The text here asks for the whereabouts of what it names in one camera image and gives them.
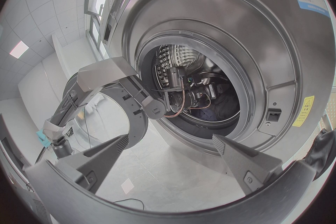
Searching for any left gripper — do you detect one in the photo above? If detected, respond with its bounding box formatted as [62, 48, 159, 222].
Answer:
[190, 82, 229, 108]

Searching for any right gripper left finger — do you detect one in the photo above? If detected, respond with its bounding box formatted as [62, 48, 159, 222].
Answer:
[54, 134, 130, 194]

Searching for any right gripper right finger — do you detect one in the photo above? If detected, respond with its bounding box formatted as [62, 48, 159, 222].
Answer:
[212, 134, 283, 197]

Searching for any heap of dark clothes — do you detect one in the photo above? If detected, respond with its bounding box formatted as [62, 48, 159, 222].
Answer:
[190, 92, 240, 123]

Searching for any washing machine door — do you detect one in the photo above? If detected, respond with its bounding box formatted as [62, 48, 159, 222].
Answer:
[71, 86, 149, 151]

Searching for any grey washing machine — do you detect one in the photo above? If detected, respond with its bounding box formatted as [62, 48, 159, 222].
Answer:
[101, 0, 336, 163]

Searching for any black garment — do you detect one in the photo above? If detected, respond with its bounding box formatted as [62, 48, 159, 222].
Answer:
[306, 128, 336, 182]

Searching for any ceiling light panel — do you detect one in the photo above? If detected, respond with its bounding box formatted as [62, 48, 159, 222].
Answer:
[10, 40, 28, 55]

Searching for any black cable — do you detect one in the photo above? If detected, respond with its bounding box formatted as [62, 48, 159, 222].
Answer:
[113, 198, 145, 211]

